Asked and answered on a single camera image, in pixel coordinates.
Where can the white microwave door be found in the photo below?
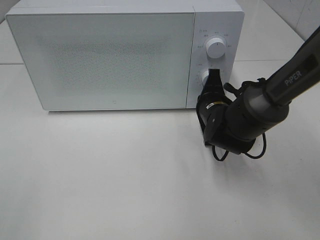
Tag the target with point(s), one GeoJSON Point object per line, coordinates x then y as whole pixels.
{"type": "Point", "coordinates": [106, 61]}

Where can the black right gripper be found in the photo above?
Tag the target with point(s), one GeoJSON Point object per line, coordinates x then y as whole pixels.
{"type": "Point", "coordinates": [212, 94]}

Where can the upper white power knob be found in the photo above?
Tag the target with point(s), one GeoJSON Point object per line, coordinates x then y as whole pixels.
{"type": "Point", "coordinates": [215, 47]}

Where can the white microwave oven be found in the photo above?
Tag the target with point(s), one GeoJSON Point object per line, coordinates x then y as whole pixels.
{"type": "Point", "coordinates": [223, 18]}

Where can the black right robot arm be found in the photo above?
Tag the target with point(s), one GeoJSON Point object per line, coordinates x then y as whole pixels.
{"type": "Point", "coordinates": [232, 119]}

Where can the white timer knob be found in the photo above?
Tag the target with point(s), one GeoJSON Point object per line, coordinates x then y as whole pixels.
{"type": "Point", "coordinates": [204, 76]}

